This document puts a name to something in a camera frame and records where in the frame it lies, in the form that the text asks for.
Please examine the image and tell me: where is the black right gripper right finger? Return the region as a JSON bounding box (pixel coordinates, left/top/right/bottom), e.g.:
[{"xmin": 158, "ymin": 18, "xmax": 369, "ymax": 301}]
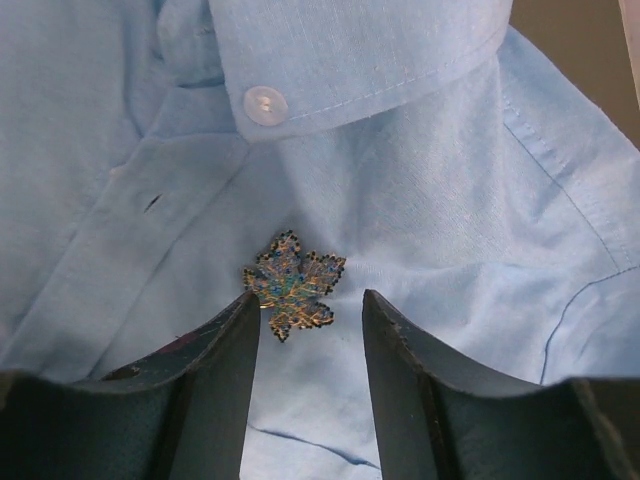
[{"xmin": 362, "ymin": 290, "xmax": 639, "ymax": 479}]

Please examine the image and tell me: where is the blue gold leaf brooch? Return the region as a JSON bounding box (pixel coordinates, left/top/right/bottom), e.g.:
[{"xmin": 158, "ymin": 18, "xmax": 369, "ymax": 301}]
[{"xmin": 242, "ymin": 230, "xmax": 346, "ymax": 342}]

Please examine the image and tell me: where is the light blue button shirt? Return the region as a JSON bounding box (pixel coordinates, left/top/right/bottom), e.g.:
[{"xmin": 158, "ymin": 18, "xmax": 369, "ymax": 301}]
[{"xmin": 1, "ymin": 1, "xmax": 639, "ymax": 479}]

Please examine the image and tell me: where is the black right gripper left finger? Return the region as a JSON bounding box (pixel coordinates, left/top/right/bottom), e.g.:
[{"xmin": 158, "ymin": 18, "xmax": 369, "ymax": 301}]
[{"xmin": 1, "ymin": 293, "xmax": 260, "ymax": 479}]

